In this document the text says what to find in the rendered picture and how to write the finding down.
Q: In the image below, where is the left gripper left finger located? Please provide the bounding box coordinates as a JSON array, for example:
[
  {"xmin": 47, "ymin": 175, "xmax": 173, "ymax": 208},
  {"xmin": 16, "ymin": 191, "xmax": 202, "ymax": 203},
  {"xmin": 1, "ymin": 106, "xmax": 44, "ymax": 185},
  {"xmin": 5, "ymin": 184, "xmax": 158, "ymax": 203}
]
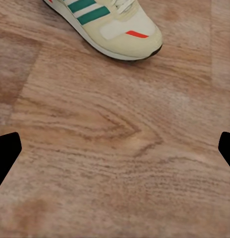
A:
[{"xmin": 0, "ymin": 132, "xmax": 22, "ymax": 185}]

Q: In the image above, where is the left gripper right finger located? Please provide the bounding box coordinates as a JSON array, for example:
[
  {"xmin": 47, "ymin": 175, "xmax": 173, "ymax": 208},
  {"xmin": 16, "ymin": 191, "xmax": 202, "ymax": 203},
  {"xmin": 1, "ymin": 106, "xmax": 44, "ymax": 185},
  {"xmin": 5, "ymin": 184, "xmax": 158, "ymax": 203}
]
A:
[{"xmin": 218, "ymin": 132, "xmax": 230, "ymax": 166}]

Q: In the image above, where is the gym shoe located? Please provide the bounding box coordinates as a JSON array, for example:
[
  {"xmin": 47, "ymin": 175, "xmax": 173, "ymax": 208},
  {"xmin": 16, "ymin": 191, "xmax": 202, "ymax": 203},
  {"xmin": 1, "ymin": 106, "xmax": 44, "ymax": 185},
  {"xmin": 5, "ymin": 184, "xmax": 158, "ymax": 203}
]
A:
[{"xmin": 43, "ymin": 0, "xmax": 162, "ymax": 62}]

